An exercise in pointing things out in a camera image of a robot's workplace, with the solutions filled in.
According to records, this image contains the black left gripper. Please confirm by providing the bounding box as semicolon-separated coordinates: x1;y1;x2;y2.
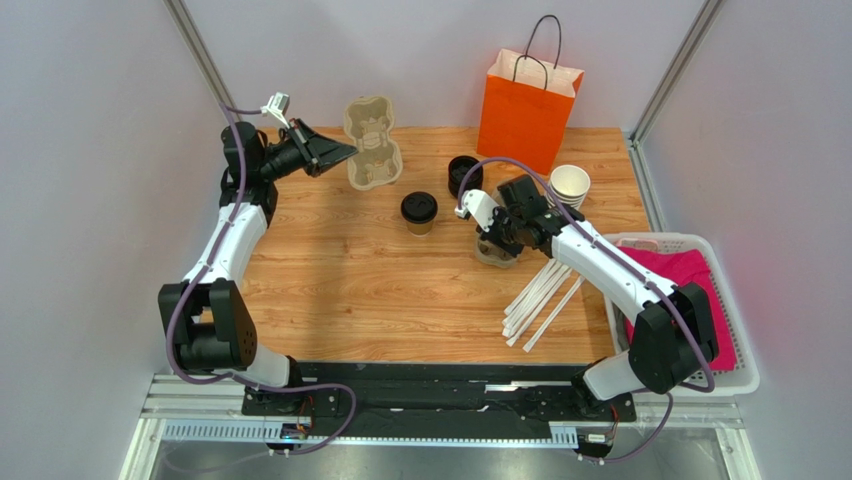
257;120;356;182

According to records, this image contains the stack of paper cups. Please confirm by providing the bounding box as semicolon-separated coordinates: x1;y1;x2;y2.
549;165;591;210

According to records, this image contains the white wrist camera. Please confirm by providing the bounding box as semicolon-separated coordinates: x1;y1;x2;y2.
455;189;499;231
261;92;290;130

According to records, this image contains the pink folded cloth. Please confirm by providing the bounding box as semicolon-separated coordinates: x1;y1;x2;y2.
619;246;737;372

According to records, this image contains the stack of black lids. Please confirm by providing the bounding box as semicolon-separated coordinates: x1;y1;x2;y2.
447;155;484;199

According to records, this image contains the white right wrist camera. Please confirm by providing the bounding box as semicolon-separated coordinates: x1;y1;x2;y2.
455;189;499;231

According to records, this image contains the orange paper bag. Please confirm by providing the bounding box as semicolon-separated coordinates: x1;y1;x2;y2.
476;14;585;174

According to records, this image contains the white plastic basket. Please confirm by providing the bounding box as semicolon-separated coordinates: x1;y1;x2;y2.
606;232;760;397

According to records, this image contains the white wrapped straw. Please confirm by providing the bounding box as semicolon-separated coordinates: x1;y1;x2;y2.
522;276;585;353
502;275;571;346
502;262;572;337
503;259;557;316

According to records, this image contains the brown paper cup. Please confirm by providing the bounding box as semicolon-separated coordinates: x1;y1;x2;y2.
406;221;434;237

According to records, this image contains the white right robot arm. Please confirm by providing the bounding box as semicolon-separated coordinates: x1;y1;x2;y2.
456;175;720;402

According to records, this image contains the black cup lid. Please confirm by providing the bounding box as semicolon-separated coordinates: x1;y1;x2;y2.
400;191;438;224

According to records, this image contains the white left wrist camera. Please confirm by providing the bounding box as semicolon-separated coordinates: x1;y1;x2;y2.
261;92;290;130

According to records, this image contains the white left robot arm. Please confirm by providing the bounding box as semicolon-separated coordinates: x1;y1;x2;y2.
158;119;357;388

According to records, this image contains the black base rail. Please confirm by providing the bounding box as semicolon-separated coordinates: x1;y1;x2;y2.
241;362;637;440

